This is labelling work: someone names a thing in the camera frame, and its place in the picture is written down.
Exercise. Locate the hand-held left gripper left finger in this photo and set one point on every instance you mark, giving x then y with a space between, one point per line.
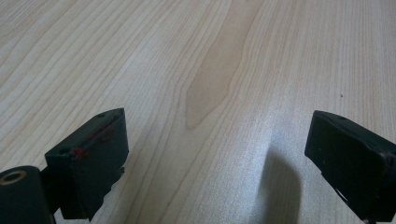
90 161

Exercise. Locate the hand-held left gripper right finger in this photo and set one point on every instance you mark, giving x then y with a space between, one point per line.
355 165

